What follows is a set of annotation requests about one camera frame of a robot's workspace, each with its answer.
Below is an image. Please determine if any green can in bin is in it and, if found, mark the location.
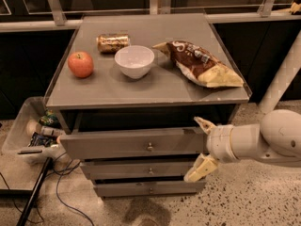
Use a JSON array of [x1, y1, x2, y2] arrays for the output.
[[39, 110, 61, 128]]

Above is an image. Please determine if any blue cable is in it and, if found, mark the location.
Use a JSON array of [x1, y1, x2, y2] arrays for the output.
[[51, 158, 96, 226]]

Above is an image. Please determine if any dark blue snack packet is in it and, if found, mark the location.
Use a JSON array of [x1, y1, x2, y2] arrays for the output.
[[28, 133, 56, 147]]

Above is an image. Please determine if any grey middle drawer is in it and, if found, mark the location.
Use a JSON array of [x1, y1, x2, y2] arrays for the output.
[[81, 158, 194, 180]]

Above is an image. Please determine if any black pole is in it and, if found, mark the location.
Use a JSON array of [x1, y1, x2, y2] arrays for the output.
[[17, 157, 53, 226]]

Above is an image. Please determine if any grey drawer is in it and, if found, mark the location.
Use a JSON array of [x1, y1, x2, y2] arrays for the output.
[[94, 180, 205, 198], [81, 158, 194, 180], [60, 127, 206, 159]]

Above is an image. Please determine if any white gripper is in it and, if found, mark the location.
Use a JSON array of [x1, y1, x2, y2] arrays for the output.
[[183, 117, 238, 183]]

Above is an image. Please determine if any grey top drawer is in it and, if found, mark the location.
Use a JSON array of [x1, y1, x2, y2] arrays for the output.
[[60, 127, 206, 159]]

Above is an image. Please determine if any brown yellow chip bag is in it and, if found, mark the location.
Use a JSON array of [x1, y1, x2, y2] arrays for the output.
[[153, 40, 244, 88]]

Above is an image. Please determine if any clear plastic bin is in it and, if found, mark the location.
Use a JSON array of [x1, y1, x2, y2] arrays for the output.
[[2, 97, 67, 164]]

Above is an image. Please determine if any white bottle in bin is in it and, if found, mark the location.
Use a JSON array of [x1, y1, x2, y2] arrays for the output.
[[26, 120, 64, 137]]

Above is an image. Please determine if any white bowl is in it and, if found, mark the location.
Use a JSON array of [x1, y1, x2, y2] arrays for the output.
[[115, 45, 154, 79]]

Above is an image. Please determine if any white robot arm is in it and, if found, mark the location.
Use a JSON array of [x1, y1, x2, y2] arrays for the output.
[[183, 33, 301, 183]]

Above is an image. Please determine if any grey bottom drawer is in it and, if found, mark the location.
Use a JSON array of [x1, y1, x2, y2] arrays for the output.
[[94, 180, 205, 198]]

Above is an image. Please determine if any red apple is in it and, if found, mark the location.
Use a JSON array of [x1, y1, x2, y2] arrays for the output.
[[67, 51, 94, 78]]

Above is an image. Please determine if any metal railing frame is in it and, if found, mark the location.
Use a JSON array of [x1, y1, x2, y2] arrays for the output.
[[0, 0, 301, 32]]

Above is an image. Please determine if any grey drawer cabinet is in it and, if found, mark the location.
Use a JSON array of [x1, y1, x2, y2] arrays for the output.
[[45, 14, 251, 186]]

